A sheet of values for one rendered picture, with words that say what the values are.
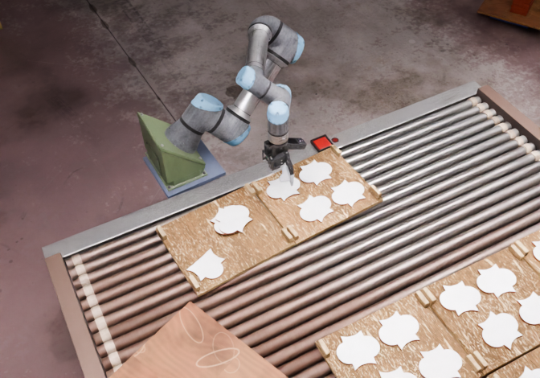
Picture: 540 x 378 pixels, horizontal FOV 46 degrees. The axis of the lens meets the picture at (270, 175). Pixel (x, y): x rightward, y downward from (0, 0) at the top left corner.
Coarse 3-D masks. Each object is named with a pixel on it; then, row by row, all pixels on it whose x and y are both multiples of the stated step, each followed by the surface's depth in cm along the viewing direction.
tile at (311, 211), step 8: (312, 200) 248; (320, 200) 248; (328, 200) 248; (304, 208) 246; (312, 208) 245; (320, 208) 245; (328, 208) 245; (304, 216) 243; (312, 216) 243; (320, 216) 243
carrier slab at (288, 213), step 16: (304, 160) 264; (320, 160) 264; (336, 160) 264; (272, 176) 259; (336, 176) 258; (352, 176) 258; (304, 192) 252; (320, 192) 252; (368, 192) 252; (272, 208) 247; (288, 208) 247; (336, 208) 246; (352, 208) 246; (368, 208) 248; (288, 224) 241; (304, 224) 241; (320, 224) 241; (336, 224) 242; (304, 240) 237
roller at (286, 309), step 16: (528, 192) 252; (496, 208) 247; (464, 224) 242; (432, 240) 237; (400, 256) 233; (352, 272) 229; (368, 272) 229; (320, 288) 224; (336, 288) 224; (288, 304) 219; (304, 304) 221; (256, 320) 215; (272, 320) 217; (240, 336) 213
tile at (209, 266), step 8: (208, 256) 231; (216, 256) 231; (200, 264) 229; (208, 264) 229; (216, 264) 229; (192, 272) 227; (200, 272) 226; (208, 272) 226; (216, 272) 226; (200, 280) 224
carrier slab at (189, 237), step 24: (240, 192) 253; (192, 216) 245; (264, 216) 244; (168, 240) 237; (192, 240) 237; (216, 240) 237; (240, 240) 237; (264, 240) 236; (192, 264) 230; (240, 264) 229
